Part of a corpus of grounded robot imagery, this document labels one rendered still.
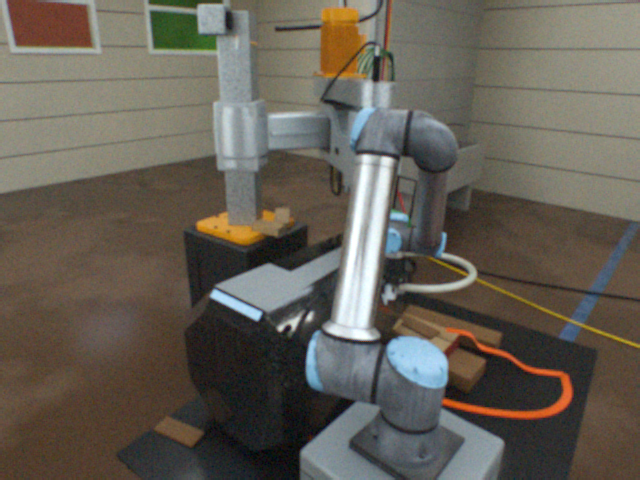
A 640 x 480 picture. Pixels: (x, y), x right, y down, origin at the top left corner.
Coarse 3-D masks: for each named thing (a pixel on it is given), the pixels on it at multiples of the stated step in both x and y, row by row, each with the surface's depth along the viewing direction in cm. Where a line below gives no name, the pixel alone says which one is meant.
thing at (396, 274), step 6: (390, 258) 175; (396, 258) 174; (402, 258) 176; (390, 264) 178; (396, 264) 176; (402, 264) 174; (384, 270) 179; (390, 270) 179; (396, 270) 176; (402, 270) 175; (390, 276) 177; (396, 276) 175; (402, 276) 177; (408, 276) 179; (390, 282) 179; (396, 282) 177; (402, 282) 178
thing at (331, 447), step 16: (352, 416) 126; (368, 416) 127; (448, 416) 127; (336, 432) 121; (352, 432) 121; (464, 432) 121; (480, 432) 121; (304, 448) 116; (320, 448) 116; (336, 448) 116; (464, 448) 116; (480, 448) 116; (496, 448) 116; (304, 464) 115; (320, 464) 111; (336, 464) 111; (352, 464) 111; (368, 464) 111; (448, 464) 111; (464, 464) 111; (480, 464) 111; (496, 464) 116
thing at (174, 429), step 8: (160, 424) 229; (168, 424) 229; (176, 424) 229; (184, 424) 229; (160, 432) 224; (168, 432) 224; (176, 432) 224; (184, 432) 224; (192, 432) 224; (200, 432) 224; (176, 440) 221; (184, 440) 219; (192, 440) 219
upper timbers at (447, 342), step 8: (424, 320) 291; (400, 328) 282; (440, 328) 282; (392, 336) 282; (400, 336) 278; (408, 336) 274; (416, 336) 274; (440, 336) 274; (448, 336) 274; (456, 336) 274; (440, 344) 266; (448, 344) 266; (456, 344) 277; (448, 352) 267
